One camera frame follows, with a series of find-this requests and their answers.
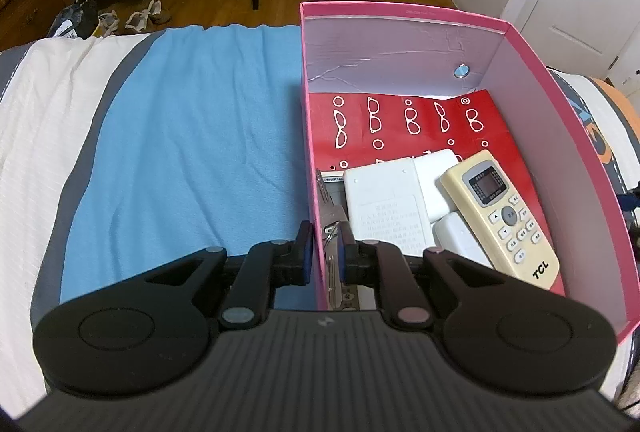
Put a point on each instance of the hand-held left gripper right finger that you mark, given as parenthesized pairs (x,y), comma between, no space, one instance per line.
(342,257)

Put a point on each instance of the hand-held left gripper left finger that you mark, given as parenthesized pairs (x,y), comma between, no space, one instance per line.
(304,254)

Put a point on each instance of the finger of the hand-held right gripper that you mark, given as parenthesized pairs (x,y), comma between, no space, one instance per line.
(632,198)

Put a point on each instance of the large white power adapter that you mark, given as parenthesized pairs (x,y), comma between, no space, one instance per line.
(385,202)

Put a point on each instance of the white cube box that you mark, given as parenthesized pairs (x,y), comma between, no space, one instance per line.
(460,238)

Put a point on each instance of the cream remote control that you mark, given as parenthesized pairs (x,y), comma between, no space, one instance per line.
(500,212)

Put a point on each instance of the pink cardboard box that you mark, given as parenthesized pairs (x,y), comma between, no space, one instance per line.
(400,52)

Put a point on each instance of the red paper with glasses print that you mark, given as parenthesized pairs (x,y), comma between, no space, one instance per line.
(400,142)

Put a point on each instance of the striped printed blanket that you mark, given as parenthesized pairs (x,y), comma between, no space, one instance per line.
(200,137)

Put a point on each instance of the beige shoe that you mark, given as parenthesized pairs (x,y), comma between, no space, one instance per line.
(160,12)
(137,19)
(109,22)

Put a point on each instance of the black bag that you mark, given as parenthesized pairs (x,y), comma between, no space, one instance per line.
(75,19)

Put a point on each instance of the wooden dresser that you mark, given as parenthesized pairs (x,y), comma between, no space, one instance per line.
(35,7)

